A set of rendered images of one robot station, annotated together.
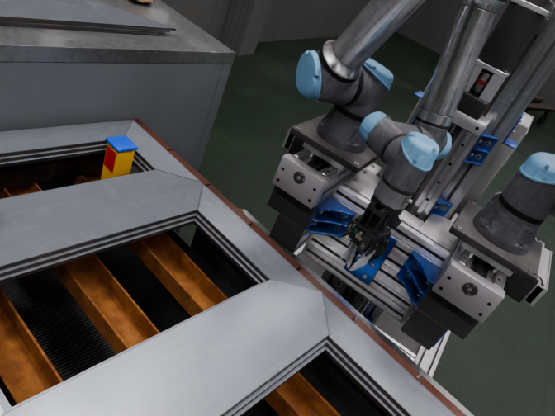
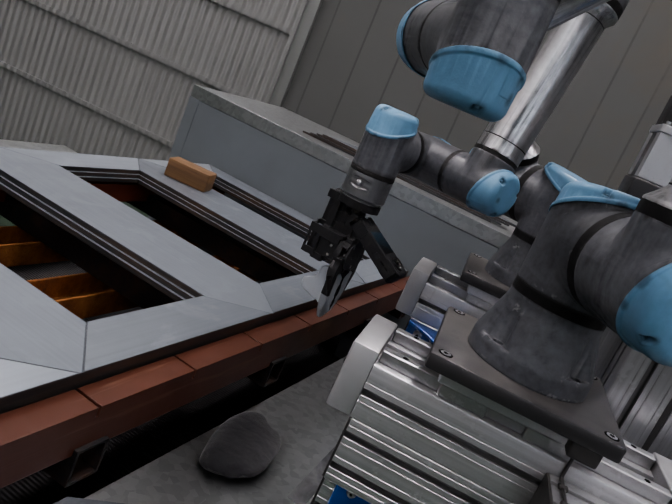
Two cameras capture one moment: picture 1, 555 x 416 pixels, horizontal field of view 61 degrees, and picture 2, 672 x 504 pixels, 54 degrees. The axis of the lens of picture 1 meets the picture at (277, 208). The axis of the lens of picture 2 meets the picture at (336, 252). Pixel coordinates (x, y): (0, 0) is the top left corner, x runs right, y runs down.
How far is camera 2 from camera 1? 1.50 m
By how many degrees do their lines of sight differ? 75
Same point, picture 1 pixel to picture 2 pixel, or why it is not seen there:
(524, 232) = (506, 310)
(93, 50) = (398, 185)
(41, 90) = not seen: hidden behind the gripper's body
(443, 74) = not seen: hidden behind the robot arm
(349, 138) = (502, 259)
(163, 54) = (466, 220)
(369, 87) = (535, 185)
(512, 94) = not seen: outside the picture
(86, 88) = (381, 219)
